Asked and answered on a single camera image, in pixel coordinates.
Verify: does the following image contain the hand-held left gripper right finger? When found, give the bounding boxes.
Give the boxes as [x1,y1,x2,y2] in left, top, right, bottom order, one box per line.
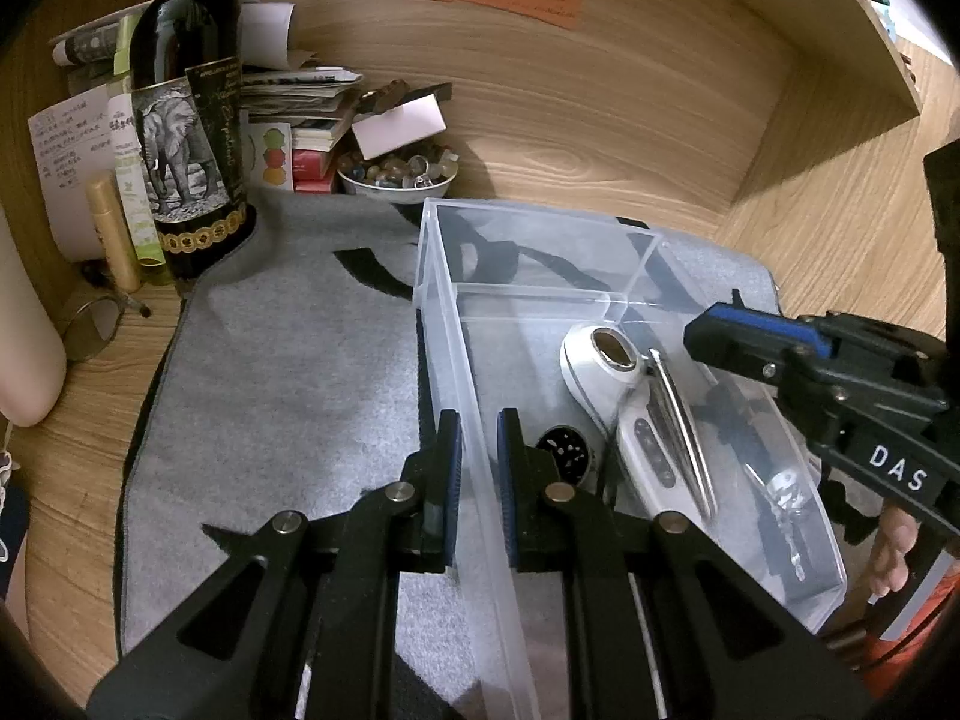
[497,409,875,720]

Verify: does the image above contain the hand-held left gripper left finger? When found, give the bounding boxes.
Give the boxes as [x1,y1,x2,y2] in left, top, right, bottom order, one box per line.
[86,409,462,720]

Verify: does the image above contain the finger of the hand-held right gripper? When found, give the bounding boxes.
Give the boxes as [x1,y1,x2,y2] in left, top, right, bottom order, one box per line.
[684,315,820,392]
[705,291,835,359]

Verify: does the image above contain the clear plastic storage box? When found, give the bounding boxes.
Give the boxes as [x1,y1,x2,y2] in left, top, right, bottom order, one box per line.
[412,197,848,720]

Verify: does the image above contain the person's right hand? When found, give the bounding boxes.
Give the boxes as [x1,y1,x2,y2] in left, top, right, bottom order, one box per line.
[866,506,920,601]

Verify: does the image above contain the black round grinder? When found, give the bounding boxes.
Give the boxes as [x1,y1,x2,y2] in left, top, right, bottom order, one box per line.
[535,426,599,482]

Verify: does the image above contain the metal tongs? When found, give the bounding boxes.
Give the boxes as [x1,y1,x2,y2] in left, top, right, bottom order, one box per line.
[645,347,715,520]

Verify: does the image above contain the white handheld electric device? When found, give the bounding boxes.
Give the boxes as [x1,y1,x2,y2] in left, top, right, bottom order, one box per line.
[559,322,721,527]

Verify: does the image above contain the grey felt mat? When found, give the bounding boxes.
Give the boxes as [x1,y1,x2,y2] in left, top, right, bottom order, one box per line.
[112,184,785,720]

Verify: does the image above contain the orange clothing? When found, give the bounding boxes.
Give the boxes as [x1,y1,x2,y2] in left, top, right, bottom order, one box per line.
[862,562,960,695]

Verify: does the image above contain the wooden shelf side panel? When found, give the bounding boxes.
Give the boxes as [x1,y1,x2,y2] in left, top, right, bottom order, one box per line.
[716,0,925,222]

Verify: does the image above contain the white bowl of polished stones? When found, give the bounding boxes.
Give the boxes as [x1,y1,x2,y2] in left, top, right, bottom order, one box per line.
[335,146,460,205]

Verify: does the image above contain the red small box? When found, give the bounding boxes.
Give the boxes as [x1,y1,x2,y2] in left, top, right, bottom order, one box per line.
[291,148,340,194]

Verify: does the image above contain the pale pink card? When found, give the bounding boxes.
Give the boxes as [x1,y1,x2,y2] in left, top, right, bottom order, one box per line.
[351,96,445,160]

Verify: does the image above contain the card with coloured circles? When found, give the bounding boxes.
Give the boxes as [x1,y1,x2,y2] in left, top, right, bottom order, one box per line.
[246,122,295,190]

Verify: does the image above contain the small round mirror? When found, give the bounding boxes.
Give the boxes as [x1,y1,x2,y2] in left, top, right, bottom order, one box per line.
[62,291,153,362]

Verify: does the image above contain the stack of books and papers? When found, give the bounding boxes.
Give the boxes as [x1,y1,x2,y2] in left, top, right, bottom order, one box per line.
[238,66,365,194]

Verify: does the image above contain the gold cosmetic tube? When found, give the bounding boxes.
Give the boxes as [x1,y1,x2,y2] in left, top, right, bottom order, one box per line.
[85,176,143,295]

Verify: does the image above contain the dark elephant label wine bottle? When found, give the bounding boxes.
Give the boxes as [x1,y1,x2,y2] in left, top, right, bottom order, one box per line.
[129,0,251,284]

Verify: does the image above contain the person's bare limb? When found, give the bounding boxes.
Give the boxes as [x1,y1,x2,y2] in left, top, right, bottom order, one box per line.
[0,221,70,428]

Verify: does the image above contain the dark patterned clothing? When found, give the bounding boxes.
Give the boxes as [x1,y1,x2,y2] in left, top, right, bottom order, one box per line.
[0,420,32,601]

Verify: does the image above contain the curled white paper sheet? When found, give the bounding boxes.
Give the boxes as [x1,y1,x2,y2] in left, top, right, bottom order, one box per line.
[238,1,320,72]

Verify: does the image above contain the white handwritten paper note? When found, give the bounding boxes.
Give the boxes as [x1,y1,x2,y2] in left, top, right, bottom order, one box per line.
[28,85,115,263]

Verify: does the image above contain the rolled newspaper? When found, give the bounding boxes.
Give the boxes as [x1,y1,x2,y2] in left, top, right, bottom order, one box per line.
[51,6,140,72]

